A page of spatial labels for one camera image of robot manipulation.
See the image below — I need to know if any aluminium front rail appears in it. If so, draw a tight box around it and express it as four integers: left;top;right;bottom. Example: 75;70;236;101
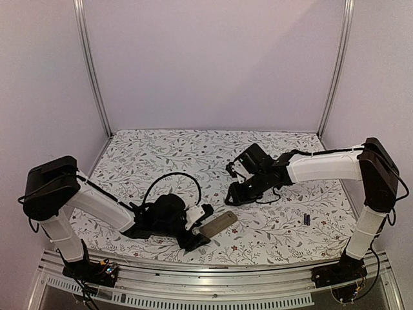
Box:
28;250;407;309

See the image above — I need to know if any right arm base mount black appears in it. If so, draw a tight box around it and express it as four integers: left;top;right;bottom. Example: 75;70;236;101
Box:
311;253;367;304

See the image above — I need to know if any grey remote control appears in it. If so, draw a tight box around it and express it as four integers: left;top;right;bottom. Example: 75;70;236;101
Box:
199;211;238;239

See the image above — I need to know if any right aluminium frame post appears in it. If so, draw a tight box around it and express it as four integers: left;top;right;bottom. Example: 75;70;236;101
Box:
317;0;354;140

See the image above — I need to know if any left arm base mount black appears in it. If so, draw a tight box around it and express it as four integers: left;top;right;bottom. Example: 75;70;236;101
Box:
63;258;119;287

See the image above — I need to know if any aluminium frame post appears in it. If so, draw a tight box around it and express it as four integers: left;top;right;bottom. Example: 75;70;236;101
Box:
73;0;113;139
317;0;354;140

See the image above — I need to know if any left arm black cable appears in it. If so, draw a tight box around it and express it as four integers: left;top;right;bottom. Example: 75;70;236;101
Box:
141;172;203;211

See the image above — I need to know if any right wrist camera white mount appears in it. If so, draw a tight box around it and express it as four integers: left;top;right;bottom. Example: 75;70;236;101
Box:
233;160;250;183

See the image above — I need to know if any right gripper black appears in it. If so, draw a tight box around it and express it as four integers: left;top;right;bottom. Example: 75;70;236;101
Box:
225;171;269;207

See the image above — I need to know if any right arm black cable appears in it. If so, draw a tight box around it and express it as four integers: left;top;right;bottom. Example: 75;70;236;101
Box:
254;189;281;205

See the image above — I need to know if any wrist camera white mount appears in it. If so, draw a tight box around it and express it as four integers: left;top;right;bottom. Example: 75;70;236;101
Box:
233;160;250;183
185;206;205;231

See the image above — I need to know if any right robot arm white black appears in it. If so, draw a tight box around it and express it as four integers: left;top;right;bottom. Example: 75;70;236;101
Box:
225;138;405;282

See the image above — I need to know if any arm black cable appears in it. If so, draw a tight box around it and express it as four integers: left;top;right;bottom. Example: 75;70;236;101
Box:
254;189;281;205
141;172;203;211

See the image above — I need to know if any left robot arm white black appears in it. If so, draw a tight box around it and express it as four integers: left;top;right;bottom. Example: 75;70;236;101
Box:
18;156;214;280

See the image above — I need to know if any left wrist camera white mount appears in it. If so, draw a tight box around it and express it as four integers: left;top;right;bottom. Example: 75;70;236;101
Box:
185;206;205;231

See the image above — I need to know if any left aluminium frame post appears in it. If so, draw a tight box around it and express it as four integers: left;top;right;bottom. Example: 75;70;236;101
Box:
73;0;113;139

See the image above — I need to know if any floral patterned table mat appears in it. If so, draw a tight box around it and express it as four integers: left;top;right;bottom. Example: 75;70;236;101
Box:
70;130;356;265

